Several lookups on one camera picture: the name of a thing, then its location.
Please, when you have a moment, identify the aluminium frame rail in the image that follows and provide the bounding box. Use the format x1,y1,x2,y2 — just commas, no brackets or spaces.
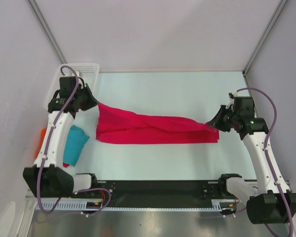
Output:
24,180,293,200

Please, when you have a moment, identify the pink t shirt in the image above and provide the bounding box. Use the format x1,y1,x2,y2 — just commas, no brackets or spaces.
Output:
96,103,220,145
63,162,70,168

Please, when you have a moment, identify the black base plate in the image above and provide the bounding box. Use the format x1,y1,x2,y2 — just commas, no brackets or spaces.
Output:
95,180,240,209

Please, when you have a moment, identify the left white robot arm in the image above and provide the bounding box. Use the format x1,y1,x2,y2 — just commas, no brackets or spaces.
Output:
23,77,99,198

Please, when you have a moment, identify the teal t shirt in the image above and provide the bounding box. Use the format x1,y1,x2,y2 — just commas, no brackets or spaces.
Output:
63,125,90,166

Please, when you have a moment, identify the white cable duct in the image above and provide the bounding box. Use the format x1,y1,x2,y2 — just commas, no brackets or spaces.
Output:
36,199,237,212

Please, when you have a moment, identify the orange t shirt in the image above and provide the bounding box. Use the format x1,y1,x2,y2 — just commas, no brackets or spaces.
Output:
35,128,46,158

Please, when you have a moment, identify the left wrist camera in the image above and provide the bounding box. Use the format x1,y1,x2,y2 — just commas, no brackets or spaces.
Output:
68,70,82,79

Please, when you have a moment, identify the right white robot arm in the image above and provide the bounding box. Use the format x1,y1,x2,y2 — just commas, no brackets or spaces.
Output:
207,97,296,224

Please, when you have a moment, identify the white plastic basket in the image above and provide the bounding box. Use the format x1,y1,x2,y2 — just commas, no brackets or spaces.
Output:
44,63,100,110

